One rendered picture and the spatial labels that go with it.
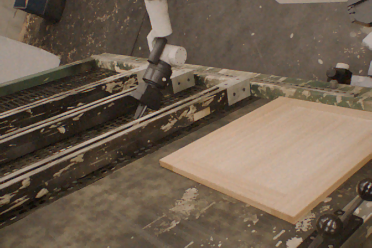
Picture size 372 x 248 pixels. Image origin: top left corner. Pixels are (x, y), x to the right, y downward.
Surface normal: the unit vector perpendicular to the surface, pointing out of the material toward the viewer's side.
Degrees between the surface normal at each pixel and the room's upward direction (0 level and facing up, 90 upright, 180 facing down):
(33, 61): 90
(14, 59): 90
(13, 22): 90
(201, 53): 0
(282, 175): 58
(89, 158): 90
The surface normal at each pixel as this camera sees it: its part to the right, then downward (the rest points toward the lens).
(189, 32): -0.70, -0.20
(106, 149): 0.66, 0.18
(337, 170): -0.14, -0.92
